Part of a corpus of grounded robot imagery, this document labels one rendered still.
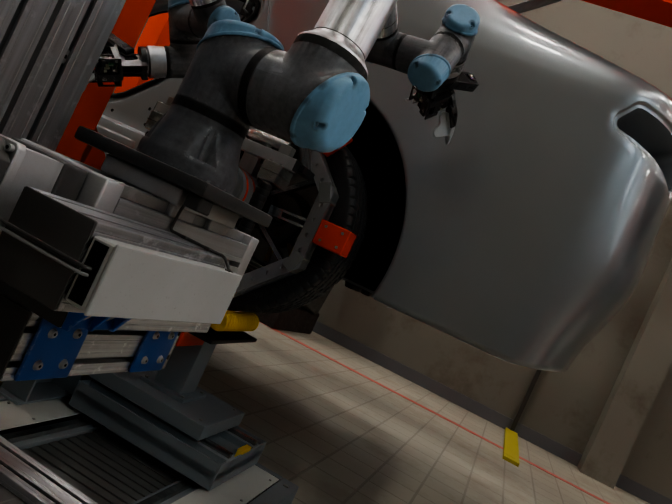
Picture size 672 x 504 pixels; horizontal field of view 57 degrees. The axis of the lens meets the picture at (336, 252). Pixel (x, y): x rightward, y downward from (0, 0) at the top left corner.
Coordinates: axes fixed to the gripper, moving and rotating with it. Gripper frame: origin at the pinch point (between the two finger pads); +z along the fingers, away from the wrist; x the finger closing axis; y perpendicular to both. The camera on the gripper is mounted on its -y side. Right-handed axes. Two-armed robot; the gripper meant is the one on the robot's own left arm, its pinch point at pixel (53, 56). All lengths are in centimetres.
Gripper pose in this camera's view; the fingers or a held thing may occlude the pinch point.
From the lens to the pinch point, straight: 160.7
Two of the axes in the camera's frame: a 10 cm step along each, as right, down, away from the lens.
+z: -9.1, 1.2, -4.1
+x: -2.1, 7.0, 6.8
